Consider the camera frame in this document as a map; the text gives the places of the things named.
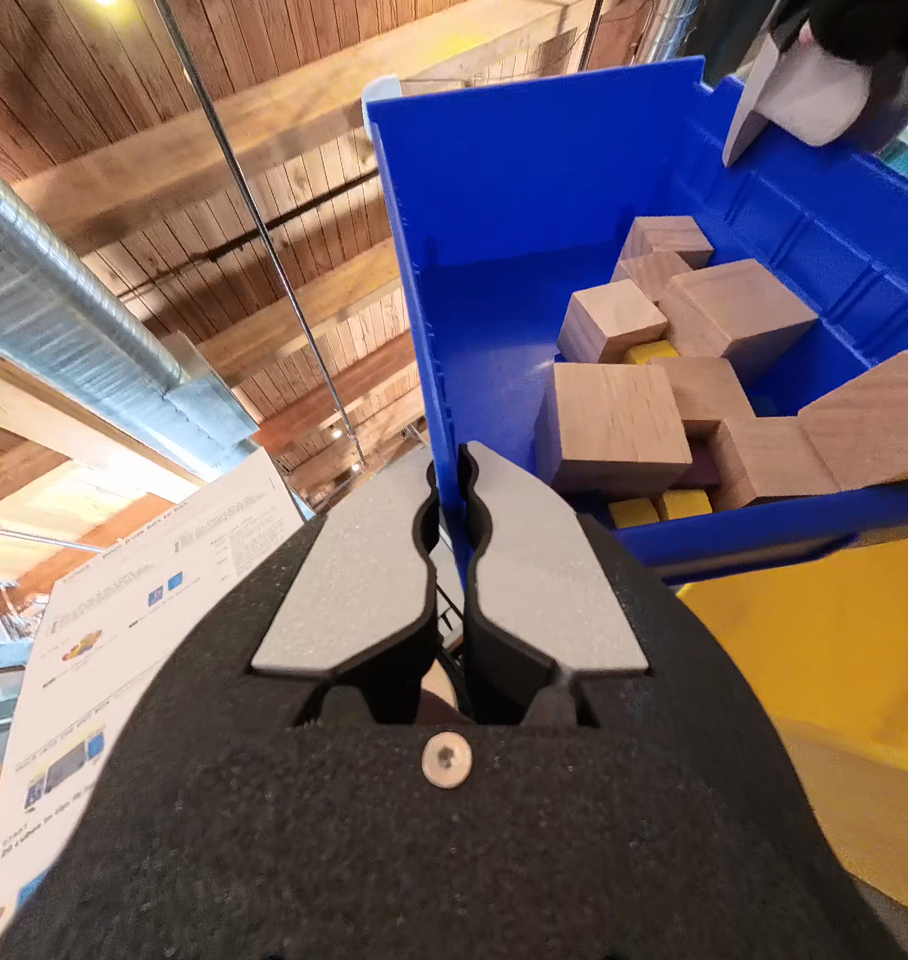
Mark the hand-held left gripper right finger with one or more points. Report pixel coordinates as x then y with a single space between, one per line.
551 592

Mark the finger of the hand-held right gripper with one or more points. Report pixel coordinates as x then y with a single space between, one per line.
821 97
750 105

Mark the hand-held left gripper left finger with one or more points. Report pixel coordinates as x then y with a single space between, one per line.
349 592

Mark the pile of mixed wooden cubes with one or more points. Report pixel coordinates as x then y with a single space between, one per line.
619 427

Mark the blue plastic box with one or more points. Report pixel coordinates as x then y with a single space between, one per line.
514 187

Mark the yellow plastic box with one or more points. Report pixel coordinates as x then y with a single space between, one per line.
813 660

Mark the wooden board with instruction poster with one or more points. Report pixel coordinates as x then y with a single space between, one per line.
124 615

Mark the metal ceiling rod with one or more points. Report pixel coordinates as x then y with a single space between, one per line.
274 262

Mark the silver ventilation duct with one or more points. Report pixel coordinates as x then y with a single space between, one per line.
71 315

